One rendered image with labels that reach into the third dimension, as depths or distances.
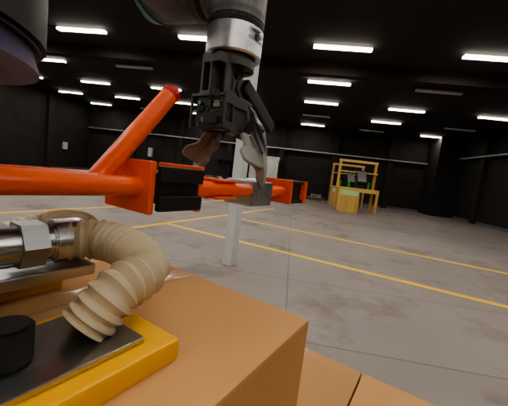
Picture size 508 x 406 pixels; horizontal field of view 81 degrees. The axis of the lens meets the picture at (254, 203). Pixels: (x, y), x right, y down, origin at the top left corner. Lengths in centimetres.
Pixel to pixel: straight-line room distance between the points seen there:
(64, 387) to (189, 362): 9
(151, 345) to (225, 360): 6
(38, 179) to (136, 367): 17
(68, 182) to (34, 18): 12
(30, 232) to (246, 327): 22
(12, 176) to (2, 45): 10
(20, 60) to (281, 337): 30
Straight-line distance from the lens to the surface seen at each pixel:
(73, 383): 24
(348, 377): 104
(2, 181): 29
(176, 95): 40
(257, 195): 52
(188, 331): 32
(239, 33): 50
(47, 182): 30
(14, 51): 24
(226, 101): 46
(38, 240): 32
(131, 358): 25
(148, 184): 34
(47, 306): 38
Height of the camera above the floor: 110
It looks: 6 degrees down
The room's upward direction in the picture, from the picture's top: 7 degrees clockwise
